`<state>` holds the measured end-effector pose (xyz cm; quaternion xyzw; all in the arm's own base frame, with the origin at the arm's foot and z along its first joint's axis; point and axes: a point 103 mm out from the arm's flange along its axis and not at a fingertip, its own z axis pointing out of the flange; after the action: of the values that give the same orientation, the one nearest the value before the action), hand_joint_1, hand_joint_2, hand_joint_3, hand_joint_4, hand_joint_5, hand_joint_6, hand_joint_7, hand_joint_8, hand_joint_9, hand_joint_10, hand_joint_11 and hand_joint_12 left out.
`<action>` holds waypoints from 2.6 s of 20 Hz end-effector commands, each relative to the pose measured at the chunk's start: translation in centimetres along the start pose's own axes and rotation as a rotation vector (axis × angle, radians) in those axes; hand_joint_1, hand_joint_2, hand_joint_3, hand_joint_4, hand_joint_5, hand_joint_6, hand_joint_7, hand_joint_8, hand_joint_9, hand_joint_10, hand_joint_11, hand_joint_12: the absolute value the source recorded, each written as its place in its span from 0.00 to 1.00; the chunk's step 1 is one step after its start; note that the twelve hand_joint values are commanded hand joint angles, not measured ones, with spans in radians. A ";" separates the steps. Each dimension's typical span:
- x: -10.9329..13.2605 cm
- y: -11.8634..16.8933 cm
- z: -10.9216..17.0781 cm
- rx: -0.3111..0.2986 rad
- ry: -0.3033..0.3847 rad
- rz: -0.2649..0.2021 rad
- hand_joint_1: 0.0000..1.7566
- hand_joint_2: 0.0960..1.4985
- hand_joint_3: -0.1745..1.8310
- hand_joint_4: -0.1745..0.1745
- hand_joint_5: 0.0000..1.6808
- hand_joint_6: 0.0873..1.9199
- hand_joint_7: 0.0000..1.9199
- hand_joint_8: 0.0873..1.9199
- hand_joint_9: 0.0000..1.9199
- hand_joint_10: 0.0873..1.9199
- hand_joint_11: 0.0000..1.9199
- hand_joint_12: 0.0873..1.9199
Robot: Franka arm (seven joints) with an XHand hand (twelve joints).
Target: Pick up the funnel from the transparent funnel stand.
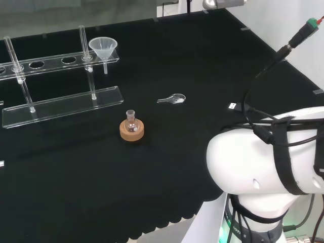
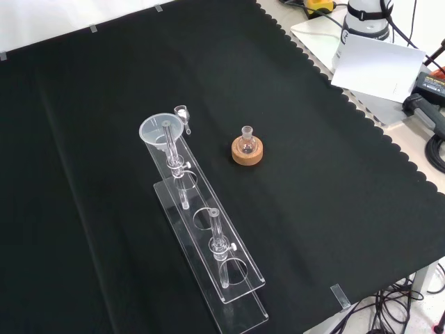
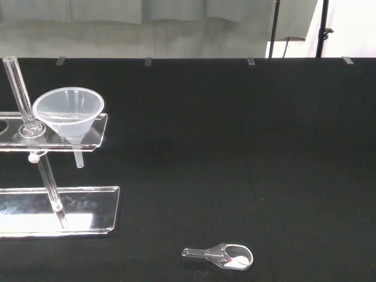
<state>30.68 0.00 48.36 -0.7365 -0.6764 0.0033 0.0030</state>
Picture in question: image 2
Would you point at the small glass weighing funnel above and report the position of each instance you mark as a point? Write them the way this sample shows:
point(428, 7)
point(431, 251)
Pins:
point(181, 112)

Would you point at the clear acrylic funnel stand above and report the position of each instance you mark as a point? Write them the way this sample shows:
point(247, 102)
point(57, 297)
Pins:
point(216, 243)

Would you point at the translucent plastic funnel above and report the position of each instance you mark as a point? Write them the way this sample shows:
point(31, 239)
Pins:
point(149, 131)

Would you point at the glass round-bottom flask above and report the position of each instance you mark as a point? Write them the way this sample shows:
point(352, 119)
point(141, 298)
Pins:
point(248, 142)

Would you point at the black bench cloth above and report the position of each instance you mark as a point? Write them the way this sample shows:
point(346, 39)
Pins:
point(313, 208)

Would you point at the pale board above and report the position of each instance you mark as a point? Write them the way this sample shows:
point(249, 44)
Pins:
point(384, 112)

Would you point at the clear tape strip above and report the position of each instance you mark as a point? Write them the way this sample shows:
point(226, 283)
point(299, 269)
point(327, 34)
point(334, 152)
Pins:
point(341, 296)
point(94, 28)
point(158, 7)
point(2, 55)

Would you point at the white paper card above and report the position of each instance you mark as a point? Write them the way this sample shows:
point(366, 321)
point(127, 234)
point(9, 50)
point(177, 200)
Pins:
point(375, 66)

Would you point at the yellow stop button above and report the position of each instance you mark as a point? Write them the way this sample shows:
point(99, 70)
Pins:
point(320, 5)

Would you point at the black power adapter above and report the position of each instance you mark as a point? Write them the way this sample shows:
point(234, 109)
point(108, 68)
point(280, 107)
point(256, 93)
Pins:
point(431, 85)

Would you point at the grey table leg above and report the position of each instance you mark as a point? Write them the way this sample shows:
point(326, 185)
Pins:
point(425, 280)

